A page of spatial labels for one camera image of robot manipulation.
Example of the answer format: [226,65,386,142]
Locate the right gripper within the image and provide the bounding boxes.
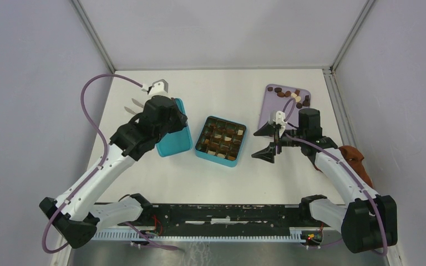
[251,120,305,163]

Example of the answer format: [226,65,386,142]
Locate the teal tin lid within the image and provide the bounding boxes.
[155,98,194,158]

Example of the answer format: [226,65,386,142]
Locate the metal tongs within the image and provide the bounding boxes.
[124,98,144,115]

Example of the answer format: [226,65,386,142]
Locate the teal chocolate tin box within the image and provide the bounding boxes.
[194,116,247,167]

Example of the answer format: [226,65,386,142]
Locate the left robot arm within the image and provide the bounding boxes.
[39,95,187,249]

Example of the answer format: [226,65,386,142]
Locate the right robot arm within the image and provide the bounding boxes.
[252,108,398,256]

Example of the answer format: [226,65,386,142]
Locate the lilac plastic tray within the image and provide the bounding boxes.
[257,84,311,129]

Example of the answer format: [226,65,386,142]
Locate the brown cloth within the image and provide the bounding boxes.
[330,145,374,188]

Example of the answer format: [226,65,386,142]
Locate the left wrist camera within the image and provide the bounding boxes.
[141,79,169,97]

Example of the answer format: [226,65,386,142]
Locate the white cable duct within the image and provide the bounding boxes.
[92,228,306,243]

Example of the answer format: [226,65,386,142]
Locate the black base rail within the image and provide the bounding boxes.
[132,203,328,237]

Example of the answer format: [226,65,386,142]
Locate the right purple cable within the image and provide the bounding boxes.
[282,98,388,256]

